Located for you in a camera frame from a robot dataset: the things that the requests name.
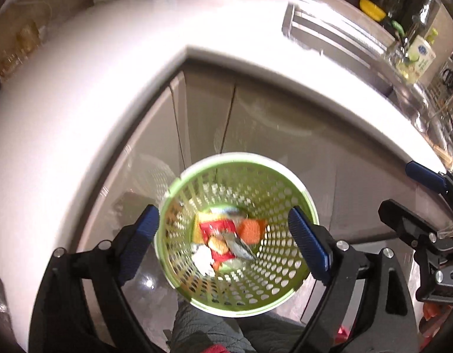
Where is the white tissue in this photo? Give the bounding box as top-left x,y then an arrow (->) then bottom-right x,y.
191,248 -> 217,277

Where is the red slipper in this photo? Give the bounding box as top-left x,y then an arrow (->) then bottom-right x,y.
201,344 -> 238,353

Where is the clear plastic bag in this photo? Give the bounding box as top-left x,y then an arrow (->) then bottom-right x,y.
221,231 -> 257,262

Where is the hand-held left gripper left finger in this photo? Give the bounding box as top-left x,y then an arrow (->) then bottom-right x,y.
28,204 -> 161,353

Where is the yellow wrapper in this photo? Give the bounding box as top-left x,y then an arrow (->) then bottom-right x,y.
192,211 -> 212,245

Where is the red snack packet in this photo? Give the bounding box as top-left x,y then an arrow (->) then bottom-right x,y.
198,219 -> 242,262

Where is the chrome faucet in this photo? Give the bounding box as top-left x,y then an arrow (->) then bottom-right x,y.
403,0 -> 438,46

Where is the grey quilted trouser leg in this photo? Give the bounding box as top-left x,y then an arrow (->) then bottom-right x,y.
171,299 -> 308,353

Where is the stainless steel sink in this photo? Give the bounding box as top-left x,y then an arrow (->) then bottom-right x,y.
282,2 -> 453,148

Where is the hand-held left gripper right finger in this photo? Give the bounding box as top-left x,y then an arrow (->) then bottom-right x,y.
287,207 -> 420,353

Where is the beige cabinet door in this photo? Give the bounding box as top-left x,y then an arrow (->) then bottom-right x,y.
215,83 -> 453,324
74,75 -> 192,339
180,62 -> 236,171

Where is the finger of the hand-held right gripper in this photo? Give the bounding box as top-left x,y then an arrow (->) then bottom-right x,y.
378,199 -> 442,245
405,161 -> 453,201

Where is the dish soap bottle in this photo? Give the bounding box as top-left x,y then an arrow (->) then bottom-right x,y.
399,27 -> 439,83

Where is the green perforated waste basket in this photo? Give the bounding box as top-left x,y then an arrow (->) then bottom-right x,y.
154,151 -> 320,317

